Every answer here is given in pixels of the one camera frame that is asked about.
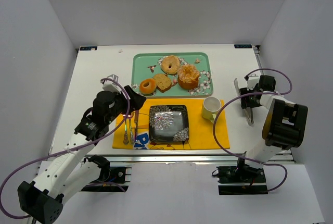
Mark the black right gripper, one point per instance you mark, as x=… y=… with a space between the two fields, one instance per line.
x=246 y=99

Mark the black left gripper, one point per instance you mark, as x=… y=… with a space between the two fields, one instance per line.
x=134 y=98

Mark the silver metal tongs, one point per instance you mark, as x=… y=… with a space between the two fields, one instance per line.
x=248 y=111

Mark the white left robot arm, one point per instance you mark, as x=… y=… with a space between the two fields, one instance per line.
x=43 y=198

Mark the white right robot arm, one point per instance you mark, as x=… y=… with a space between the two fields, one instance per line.
x=284 y=128

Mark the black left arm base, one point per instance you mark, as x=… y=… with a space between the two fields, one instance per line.
x=112 y=178

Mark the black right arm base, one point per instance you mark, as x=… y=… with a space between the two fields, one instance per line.
x=231 y=181

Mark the brown bread slice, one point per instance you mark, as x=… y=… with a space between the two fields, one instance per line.
x=163 y=82

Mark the iridescent knife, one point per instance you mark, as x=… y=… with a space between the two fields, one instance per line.
x=136 y=116

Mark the iridescent spoon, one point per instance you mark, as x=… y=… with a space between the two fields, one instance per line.
x=132 y=139

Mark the orange donut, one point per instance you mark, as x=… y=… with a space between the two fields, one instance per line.
x=148 y=86

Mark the green floral tray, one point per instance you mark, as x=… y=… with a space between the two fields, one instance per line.
x=147 y=65

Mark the black floral square plate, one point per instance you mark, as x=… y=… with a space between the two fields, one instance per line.
x=168 y=123

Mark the iridescent fork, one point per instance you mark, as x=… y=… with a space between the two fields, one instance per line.
x=125 y=139

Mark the blue right corner sticker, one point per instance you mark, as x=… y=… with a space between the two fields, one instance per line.
x=241 y=46

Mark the blue corner sticker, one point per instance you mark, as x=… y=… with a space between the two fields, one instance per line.
x=88 y=48
x=241 y=46

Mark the pale glazed bagel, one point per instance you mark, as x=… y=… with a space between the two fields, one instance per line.
x=170 y=64

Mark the sugar-topped bundt cake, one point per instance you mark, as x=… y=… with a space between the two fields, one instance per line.
x=188 y=76

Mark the pale yellow mug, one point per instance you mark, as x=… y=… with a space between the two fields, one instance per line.
x=210 y=108

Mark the blue left corner sticker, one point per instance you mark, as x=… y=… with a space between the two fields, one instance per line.
x=88 y=48

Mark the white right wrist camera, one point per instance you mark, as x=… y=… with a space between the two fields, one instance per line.
x=252 y=82

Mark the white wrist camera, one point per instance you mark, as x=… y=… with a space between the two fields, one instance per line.
x=109 y=85
x=252 y=82

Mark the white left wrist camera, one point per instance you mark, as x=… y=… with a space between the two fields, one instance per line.
x=109 y=85

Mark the aluminium table frame rail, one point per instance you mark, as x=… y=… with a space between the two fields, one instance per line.
x=170 y=158

